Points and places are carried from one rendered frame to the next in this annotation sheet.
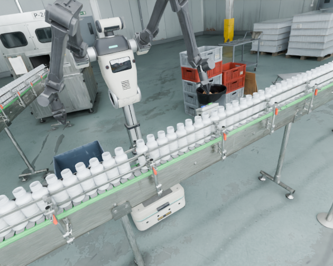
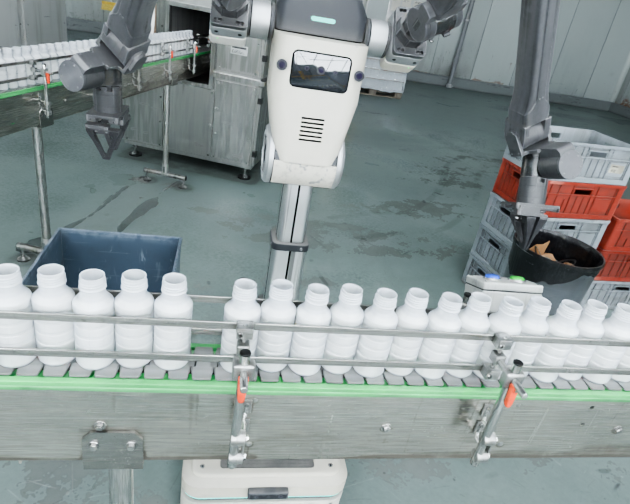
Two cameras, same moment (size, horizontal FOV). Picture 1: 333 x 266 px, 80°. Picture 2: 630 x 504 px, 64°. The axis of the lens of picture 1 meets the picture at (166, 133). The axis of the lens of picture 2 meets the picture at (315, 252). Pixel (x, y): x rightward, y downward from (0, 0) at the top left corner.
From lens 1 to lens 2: 0.24 m
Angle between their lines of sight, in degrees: 12
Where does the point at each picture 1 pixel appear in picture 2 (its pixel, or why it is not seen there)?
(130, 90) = (318, 149)
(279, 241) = not seen: outside the picture
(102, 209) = (60, 419)
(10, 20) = not seen: outside the picture
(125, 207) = (125, 447)
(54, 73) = (123, 14)
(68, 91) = (217, 110)
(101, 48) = (291, 12)
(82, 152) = (130, 251)
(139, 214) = (197, 479)
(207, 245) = not seen: outside the picture
